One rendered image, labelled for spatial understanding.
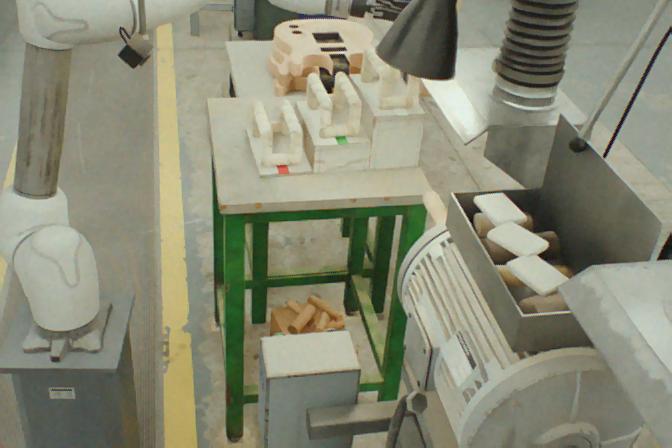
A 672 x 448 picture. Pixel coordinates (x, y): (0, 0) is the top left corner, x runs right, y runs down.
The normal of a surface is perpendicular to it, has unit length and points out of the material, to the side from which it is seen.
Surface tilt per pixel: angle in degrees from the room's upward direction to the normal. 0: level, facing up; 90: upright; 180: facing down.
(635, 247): 90
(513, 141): 90
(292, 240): 0
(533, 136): 90
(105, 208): 0
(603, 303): 38
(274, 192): 0
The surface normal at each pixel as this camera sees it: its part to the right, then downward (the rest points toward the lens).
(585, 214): -0.98, 0.05
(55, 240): 0.13, -0.79
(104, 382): 0.75, 0.40
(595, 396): 0.23, 0.42
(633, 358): -0.55, -0.63
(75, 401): 0.06, 0.55
